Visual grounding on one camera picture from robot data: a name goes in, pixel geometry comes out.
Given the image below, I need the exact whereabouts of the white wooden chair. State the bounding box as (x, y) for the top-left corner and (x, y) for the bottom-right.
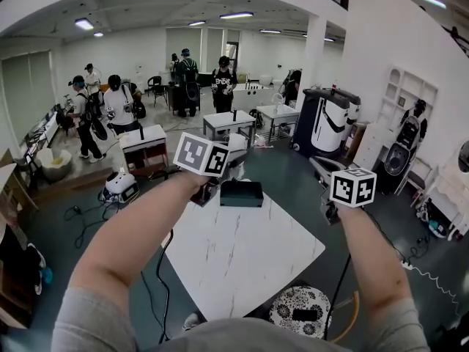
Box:
(410, 155), (437, 209)

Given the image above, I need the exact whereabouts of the grey window blind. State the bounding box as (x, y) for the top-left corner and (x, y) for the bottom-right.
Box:
(0, 51), (56, 147)

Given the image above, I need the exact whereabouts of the person's grey clothing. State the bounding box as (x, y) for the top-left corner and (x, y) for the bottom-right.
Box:
(51, 286), (432, 352)

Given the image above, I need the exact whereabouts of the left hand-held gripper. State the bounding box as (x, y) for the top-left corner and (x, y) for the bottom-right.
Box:
(172, 132), (249, 208)

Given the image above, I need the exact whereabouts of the person's right forearm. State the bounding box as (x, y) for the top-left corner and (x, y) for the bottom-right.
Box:
(335, 205), (416, 319)

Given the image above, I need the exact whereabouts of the long black floor cable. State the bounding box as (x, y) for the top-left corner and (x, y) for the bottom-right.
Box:
(141, 229), (174, 344)

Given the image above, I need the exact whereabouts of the white sink table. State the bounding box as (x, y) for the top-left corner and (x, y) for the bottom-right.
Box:
(255, 103), (301, 143)

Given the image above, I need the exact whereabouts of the black phone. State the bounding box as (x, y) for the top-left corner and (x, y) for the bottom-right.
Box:
(292, 309), (318, 322)

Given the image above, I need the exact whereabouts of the white floor robot device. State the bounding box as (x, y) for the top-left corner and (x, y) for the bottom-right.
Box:
(105, 172), (141, 203)

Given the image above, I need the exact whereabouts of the black white backpack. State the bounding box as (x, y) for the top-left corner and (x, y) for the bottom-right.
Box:
(397, 115), (421, 148)

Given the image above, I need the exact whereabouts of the thin black floor cable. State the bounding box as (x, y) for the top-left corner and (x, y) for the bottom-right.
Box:
(366, 210), (408, 264)

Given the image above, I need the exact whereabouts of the dark green tray box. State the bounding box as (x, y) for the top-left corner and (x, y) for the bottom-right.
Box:
(219, 180), (265, 209)

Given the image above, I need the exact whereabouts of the black tripod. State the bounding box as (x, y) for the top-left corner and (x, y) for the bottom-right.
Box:
(430, 320), (469, 352)

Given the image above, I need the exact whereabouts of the person's grey shoe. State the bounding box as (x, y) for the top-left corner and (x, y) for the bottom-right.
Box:
(182, 312), (201, 331)

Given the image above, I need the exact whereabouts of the black metal chair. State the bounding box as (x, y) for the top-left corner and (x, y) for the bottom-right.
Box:
(147, 75), (170, 108)

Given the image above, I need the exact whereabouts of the white coiled cable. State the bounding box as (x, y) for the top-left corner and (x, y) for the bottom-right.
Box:
(412, 265), (461, 308)

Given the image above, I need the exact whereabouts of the grey frame white table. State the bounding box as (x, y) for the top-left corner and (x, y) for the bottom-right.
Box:
(203, 110), (256, 148)

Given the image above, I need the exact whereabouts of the black white pod device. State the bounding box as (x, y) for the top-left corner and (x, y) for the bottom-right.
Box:
(383, 143), (412, 177)

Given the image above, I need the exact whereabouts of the white top brown cabinet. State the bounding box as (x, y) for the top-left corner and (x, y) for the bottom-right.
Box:
(119, 124), (170, 177)

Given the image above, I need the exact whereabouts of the white ornate table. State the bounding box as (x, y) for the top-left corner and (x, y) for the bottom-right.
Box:
(421, 152), (469, 240)

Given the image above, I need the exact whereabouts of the person's left forearm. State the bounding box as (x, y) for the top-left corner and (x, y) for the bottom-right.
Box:
(69, 172), (210, 297)

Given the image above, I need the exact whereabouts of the white wall shelf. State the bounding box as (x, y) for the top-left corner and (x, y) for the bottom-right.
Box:
(377, 65), (439, 132)

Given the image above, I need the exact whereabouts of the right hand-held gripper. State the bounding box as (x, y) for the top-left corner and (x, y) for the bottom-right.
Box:
(309, 155), (377, 227)

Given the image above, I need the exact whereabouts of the black white tall machine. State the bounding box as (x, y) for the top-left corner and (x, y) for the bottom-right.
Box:
(292, 88), (351, 159)

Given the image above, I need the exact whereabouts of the tangled black floor cable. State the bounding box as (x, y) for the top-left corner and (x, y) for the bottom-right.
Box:
(64, 199), (120, 249)

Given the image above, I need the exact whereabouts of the white egg shaped seat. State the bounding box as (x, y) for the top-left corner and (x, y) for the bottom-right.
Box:
(36, 147), (73, 183)

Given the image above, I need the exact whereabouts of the white counter unit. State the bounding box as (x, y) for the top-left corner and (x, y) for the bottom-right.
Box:
(232, 82), (291, 114)

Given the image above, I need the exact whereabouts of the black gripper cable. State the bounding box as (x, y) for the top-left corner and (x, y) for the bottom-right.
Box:
(323, 253), (353, 341)

